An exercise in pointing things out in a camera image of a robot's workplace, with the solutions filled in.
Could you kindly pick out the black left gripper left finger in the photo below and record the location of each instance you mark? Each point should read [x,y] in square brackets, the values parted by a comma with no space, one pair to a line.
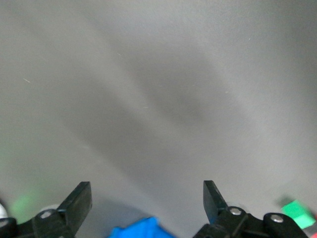
[76,203]

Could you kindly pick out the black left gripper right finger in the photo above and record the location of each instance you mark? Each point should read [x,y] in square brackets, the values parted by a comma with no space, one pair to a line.
[214,205]

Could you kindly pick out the green cube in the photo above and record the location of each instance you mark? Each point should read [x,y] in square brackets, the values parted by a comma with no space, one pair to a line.
[297,214]

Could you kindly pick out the red cube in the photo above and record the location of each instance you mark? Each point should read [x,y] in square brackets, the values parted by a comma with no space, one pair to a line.
[312,234]

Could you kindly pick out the blue plastic storage bin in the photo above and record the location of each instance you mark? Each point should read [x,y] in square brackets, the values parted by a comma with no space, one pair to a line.
[141,229]

